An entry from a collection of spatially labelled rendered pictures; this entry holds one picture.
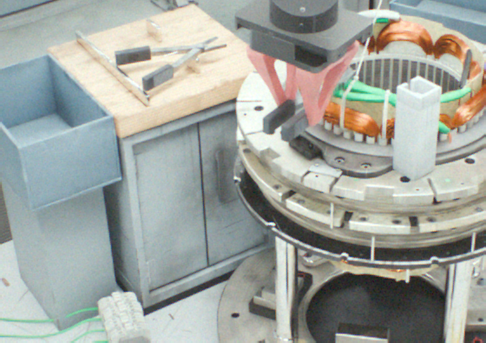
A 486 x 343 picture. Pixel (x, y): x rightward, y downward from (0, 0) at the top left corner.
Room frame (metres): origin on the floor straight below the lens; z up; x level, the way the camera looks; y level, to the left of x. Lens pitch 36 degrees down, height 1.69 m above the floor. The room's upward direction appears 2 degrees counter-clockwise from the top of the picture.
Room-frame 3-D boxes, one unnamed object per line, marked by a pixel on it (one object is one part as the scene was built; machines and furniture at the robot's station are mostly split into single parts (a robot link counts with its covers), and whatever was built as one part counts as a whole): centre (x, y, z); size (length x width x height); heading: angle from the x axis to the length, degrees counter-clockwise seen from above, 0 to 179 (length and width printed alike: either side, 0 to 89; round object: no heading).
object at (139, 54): (1.07, 0.15, 1.09); 0.04 x 0.01 x 0.02; 107
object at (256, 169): (0.89, 0.00, 1.05); 0.09 x 0.04 x 0.01; 36
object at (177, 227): (1.11, 0.12, 0.91); 0.19 x 0.19 x 0.26; 32
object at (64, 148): (1.03, 0.25, 0.92); 0.17 x 0.11 x 0.28; 32
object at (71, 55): (1.11, 0.12, 1.05); 0.20 x 0.19 x 0.02; 122
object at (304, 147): (0.86, -0.04, 1.10); 0.03 x 0.01 x 0.01; 36
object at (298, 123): (0.80, -0.03, 1.17); 0.04 x 0.01 x 0.02; 143
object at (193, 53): (1.06, 0.08, 1.09); 0.06 x 0.01 x 0.01; 147
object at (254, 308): (0.98, -0.01, 0.81); 0.08 x 0.05 x 0.01; 154
